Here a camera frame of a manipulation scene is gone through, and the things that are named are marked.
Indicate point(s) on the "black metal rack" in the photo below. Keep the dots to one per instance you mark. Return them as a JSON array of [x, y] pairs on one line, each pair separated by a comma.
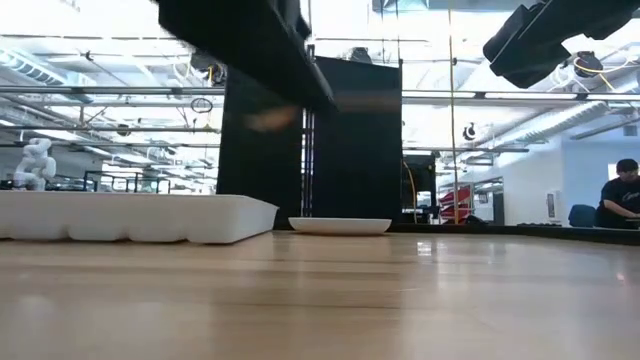
[[115, 173]]

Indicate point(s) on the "person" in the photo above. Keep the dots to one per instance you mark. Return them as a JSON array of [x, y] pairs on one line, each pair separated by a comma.
[[620, 200]]

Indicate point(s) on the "black hanging hook device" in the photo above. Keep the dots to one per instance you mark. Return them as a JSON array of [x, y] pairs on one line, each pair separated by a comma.
[[469, 132]]

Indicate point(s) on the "white cutlery organizer tray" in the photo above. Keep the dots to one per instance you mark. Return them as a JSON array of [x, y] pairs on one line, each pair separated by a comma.
[[150, 215]]

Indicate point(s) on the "red rack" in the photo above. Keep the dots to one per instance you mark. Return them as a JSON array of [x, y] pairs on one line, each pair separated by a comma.
[[457, 200]]

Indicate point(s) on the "black folding screen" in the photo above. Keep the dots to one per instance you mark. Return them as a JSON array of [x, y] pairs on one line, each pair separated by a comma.
[[357, 165]]

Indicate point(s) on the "black ceiling device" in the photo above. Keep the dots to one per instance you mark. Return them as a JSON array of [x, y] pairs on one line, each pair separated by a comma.
[[590, 65]]

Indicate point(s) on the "white wall box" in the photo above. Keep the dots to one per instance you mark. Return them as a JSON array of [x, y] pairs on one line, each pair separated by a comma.
[[552, 205]]

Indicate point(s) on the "white round plate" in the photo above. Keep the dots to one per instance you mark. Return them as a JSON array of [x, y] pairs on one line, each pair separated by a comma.
[[340, 226]]

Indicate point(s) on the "white ventilation duct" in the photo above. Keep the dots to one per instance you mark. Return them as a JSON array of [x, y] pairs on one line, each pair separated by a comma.
[[565, 120], [30, 70]]

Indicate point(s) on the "black equipment cabinet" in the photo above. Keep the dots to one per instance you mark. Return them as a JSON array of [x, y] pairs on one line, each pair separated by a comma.
[[420, 170]]

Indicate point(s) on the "black office chair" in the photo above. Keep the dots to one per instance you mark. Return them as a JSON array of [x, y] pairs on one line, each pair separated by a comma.
[[581, 216]]

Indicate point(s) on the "white robot figure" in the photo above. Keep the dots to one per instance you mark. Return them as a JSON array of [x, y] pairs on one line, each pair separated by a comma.
[[35, 165]]

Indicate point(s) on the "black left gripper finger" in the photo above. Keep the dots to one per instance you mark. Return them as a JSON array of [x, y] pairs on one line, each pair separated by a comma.
[[310, 85]]

